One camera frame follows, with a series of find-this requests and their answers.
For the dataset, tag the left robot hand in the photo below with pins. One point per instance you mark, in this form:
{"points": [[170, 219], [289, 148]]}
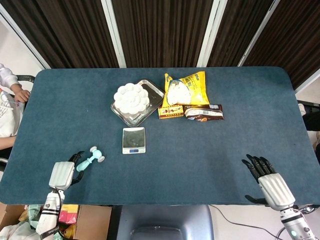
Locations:
{"points": [[61, 173]]}

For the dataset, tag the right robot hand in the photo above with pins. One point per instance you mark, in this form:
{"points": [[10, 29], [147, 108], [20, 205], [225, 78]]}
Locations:
{"points": [[275, 187]]}

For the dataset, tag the light blue toy hammer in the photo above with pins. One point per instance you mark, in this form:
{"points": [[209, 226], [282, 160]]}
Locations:
{"points": [[91, 158]]}

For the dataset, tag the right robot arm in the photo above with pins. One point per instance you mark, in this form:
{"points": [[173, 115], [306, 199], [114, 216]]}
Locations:
{"points": [[295, 223]]}

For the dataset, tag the small digital scale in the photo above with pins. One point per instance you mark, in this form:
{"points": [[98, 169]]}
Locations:
{"points": [[134, 140]]}

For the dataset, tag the cardboard box with items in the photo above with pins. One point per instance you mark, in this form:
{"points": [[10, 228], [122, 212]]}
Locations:
{"points": [[87, 220]]}

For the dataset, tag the blue table mat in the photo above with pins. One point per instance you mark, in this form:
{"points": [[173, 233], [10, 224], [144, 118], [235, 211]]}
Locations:
{"points": [[200, 155]]}

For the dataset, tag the person in white clothes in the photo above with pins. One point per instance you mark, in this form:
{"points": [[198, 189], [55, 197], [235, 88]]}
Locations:
{"points": [[8, 105]]}

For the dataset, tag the black chair armrest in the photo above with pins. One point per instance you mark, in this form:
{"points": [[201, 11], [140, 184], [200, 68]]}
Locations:
{"points": [[26, 78]]}

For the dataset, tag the brown chocolate snack wrapper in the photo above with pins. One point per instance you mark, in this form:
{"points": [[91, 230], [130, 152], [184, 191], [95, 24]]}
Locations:
{"points": [[203, 113]]}

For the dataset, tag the white flower-shaped palette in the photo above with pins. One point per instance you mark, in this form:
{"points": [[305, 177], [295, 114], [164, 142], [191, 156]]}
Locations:
{"points": [[131, 98]]}

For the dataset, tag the grey chair seat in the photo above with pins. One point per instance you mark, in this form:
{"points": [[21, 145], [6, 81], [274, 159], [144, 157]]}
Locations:
{"points": [[162, 222]]}

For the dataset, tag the square metal tray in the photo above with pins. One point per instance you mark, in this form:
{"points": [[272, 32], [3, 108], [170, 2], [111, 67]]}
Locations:
{"points": [[152, 96]]}

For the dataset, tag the small yellow snack packet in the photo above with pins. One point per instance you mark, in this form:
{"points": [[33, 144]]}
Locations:
{"points": [[171, 112]]}

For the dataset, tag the yellow snack bag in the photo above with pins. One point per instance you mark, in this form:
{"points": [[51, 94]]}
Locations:
{"points": [[186, 88]]}

